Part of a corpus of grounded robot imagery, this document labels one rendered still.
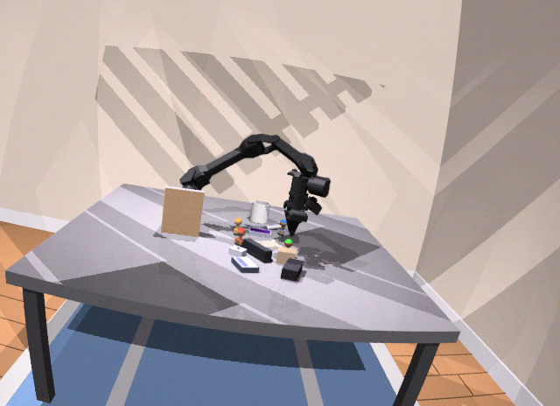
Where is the white mug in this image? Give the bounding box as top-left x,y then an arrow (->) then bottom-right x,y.
249,200 -> 270,224

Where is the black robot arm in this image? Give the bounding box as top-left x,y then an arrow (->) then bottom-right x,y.
179,134 -> 331,215

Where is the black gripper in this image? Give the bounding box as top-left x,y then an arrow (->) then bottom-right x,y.
283,190 -> 308,236

